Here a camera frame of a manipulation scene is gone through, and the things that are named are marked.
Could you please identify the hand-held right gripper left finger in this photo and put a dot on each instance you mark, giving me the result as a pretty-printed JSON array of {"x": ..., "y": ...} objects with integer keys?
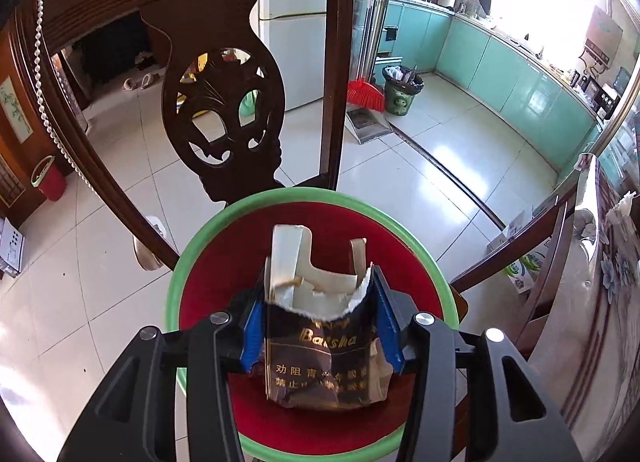
[{"x": 252, "y": 337}]

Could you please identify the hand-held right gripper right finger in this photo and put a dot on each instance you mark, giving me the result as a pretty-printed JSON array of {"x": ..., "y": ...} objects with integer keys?
[{"x": 387, "y": 337}]

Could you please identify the dark brown cigarette pack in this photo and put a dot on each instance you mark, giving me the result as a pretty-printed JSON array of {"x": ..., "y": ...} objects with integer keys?
[{"x": 320, "y": 357}]

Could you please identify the red bin with green rim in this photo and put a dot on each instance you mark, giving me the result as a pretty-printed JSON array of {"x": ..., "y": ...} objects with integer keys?
[{"x": 220, "y": 262}]

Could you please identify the black green trash bin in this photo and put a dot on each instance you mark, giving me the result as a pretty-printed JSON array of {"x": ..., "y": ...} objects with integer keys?
[{"x": 402, "y": 95}]

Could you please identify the beige tassel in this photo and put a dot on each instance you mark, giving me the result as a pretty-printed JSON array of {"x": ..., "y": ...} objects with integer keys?
[{"x": 147, "y": 247}]

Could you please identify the cardboard box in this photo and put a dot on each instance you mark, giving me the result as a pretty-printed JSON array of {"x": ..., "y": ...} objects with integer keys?
[{"x": 520, "y": 262}]

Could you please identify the dark wooden chair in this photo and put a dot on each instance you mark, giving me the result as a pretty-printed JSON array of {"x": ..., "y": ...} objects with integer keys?
[{"x": 550, "y": 267}]

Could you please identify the grey dustpan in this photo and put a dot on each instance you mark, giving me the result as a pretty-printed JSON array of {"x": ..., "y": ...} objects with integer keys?
[{"x": 367, "y": 125}]

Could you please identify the red broom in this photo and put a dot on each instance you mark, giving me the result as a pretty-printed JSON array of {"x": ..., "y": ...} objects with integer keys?
[{"x": 367, "y": 92}]

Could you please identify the small red bin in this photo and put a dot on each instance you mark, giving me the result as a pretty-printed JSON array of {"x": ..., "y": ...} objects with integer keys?
[{"x": 50, "y": 182}]

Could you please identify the white box with dots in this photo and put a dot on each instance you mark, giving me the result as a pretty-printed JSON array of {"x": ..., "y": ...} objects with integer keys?
[{"x": 11, "y": 249}]

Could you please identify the white tissue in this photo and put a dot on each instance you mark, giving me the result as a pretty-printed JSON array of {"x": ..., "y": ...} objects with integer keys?
[{"x": 621, "y": 204}]

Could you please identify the pair of slippers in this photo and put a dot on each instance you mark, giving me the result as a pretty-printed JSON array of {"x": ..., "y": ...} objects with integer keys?
[{"x": 141, "y": 82}]

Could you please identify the wooden door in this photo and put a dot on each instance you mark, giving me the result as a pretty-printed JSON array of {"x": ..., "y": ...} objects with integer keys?
[{"x": 25, "y": 167}]

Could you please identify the teal kitchen cabinets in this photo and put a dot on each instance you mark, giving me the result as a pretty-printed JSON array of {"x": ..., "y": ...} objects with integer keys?
[{"x": 500, "y": 72}]

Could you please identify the white refrigerator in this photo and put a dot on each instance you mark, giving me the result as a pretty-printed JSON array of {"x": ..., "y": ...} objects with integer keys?
[{"x": 295, "y": 42}]

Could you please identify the sliding glass door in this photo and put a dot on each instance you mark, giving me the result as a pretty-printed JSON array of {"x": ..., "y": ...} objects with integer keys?
[{"x": 367, "y": 2}]

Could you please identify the wall water heater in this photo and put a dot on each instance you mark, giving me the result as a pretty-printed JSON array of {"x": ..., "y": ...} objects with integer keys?
[{"x": 602, "y": 35}]

